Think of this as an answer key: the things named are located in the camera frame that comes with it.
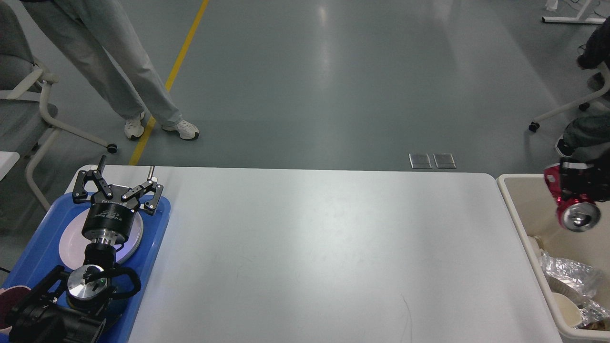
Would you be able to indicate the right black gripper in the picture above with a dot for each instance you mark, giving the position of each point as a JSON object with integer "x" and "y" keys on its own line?
{"x": 574, "y": 181}

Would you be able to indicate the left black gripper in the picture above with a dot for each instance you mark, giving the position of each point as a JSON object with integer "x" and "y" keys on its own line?
{"x": 110, "y": 219}

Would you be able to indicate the crushed red soda can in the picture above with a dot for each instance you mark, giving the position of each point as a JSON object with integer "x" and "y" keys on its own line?
{"x": 574, "y": 215}

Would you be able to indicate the pink plate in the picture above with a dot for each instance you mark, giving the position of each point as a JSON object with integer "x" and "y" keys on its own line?
{"x": 71, "y": 243}

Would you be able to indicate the aluminium foil sheet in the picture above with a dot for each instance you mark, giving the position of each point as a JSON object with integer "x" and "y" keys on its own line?
{"x": 577, "y": 281}

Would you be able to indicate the white paper cup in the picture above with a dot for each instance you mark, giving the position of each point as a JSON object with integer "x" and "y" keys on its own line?
{"x": 570, "y": 312}

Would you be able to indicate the pink mug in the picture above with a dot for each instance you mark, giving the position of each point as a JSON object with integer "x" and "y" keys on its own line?
{"x": 10, "y": 297}

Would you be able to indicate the foil bowl with paper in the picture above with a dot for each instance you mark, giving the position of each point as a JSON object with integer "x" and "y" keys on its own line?
{"x": 594, "y": 316}

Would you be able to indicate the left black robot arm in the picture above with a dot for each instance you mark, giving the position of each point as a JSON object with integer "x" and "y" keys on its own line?
{"x": 83, "y": 274}

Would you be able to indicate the beige plastic bin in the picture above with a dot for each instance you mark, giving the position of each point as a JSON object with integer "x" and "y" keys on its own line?
{"x": 533, "y": 211}

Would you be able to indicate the white office chair right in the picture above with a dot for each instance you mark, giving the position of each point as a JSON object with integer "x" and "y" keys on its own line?
{"x": 581, "y": 103}

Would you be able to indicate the blue plastic tray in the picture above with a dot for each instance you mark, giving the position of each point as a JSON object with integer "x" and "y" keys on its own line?
{"x": 42, "y": 254}

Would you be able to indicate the white side table corner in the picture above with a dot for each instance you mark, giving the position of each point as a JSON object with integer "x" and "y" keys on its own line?
{"x": 7, "y": 162}

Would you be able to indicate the grey office chair left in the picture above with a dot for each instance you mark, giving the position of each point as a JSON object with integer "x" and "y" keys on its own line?
{"x": 26, "y": 113}

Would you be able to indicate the right floor outlet plate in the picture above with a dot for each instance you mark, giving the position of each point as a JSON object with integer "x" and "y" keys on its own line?
{"x": 444, "y": 161}

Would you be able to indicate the floor outlet plate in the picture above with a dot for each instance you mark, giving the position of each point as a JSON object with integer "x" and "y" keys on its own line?
{"x": 444, "y": 161}
{"x": 420, "y": 161}

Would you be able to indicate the white table leg far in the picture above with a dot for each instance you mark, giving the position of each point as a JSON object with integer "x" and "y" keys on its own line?
{"x": 591, "y": 12}

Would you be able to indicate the left floor outlet plate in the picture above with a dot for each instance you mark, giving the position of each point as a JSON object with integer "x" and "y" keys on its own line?
{"x": 420, "y": 161}

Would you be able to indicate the person in grey trousers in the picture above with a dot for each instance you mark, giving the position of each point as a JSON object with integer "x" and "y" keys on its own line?
{"x": 97, "y": 37}

